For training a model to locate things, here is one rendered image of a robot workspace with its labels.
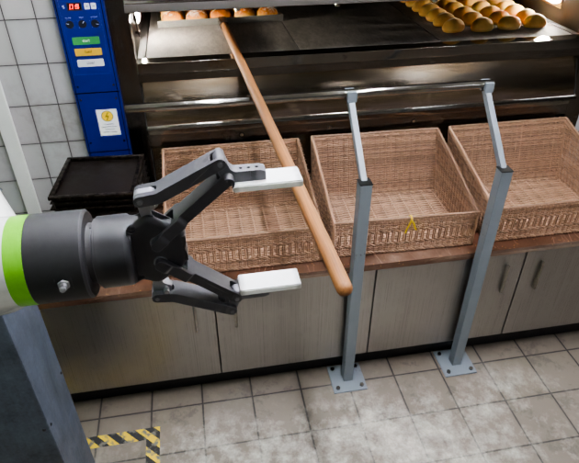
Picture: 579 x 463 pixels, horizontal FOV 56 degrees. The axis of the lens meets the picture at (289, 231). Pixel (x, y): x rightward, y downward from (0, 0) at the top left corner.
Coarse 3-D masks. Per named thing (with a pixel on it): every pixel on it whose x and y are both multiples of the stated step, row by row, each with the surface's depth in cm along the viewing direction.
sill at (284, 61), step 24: (336, 48) 212; (360, 48) 212; (384, 48) 212; (408, 48) 212; (432, 48) 213; (456, 48) 215; (480, 48) 217; (504, 48) 218; (528, 48) 220; (552, 48) 222; (576, 48) 224; (144, 72) 199; (168, 72) 200
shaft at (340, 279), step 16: (224, 32) 221; (240, 64) 188; (256, 96) 164; (272, 128) 147; (272, 144) 143; (288, 160) 132; (304, 192) 120; (304, 208) 116; (320, 224) 110; (320, 240) 106; (336, 256) 102; (336, 272) 98; (336, 288) 96; (352, 288) 96
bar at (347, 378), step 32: (288, 96) 174; (320, 96) 176; (352, 96) 177; (352, 128) 178; (352, 256) 191; (480, 256) 199; (480, 288) 209; (352, 320) 206; (352, 352) 217; (448, 352) 239; (352, 384) 225
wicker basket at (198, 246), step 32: (192, 160) 217; (224, 192) 224; (256, 192) 226; (288, 192) 229; (192, 224) 218; (256, 224) 217; (288, 224) 217; (192, 256) 201; (224, 256) 201; (256, 256) 194; (288, 256) 196; (320, 256) 199
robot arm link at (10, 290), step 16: (0, 224) 52; (16, 224) 52; (0, 240) 51; (16, 240) 51; (0, 256) 51; (16, 256) 51; (0, 272) 51; (16, 272) 51; (0, 288) 51; (16, 288) 52; (0, 304) 53; (16, 304) 53; (32, 304) 54
